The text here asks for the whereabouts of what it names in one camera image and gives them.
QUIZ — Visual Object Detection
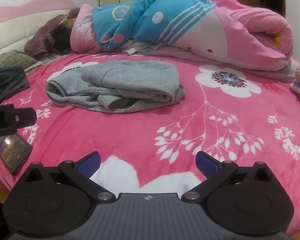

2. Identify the white crumpled sheet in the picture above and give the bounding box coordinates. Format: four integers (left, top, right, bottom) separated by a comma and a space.
122, 39, 163, 56

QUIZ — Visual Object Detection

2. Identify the white and pink headboard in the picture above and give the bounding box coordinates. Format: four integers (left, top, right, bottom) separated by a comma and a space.
0, 0, 77, 58

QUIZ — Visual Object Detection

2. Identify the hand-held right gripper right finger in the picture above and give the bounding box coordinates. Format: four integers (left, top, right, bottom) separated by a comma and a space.
181, 151, 273, 202

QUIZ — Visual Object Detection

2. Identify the pink and blue quilt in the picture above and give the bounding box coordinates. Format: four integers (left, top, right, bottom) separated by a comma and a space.
70, 0, 294, 70

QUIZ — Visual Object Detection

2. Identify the checked bed sheet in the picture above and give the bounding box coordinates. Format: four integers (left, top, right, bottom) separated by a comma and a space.
24, 52, 60, 73

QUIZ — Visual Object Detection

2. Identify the grey hoodie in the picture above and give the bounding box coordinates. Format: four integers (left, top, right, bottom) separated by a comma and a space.
45, 60, 185, 113

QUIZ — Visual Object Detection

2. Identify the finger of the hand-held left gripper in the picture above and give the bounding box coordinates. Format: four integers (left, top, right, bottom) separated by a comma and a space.
14, 107, 37, 130

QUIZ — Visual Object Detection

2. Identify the black garment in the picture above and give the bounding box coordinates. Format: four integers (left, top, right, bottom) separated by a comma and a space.
0, 66, 30, 105

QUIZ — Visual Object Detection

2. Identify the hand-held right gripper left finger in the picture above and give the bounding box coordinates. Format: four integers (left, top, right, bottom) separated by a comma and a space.
25, 151, 115, 202

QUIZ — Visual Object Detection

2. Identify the black smartphone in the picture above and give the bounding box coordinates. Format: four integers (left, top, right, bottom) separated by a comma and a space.
0, 134, 33, 175

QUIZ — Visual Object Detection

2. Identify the green leaf-pattern pillow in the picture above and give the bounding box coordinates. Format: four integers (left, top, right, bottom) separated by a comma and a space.
0, 50, 38, 71

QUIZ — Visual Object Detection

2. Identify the maroon fleece garment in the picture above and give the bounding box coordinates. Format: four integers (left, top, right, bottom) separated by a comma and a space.
24, 7, 80, 60

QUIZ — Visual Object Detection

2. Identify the pink floral blanket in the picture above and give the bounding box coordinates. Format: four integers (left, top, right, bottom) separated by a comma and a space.
0, 51, 300, 235

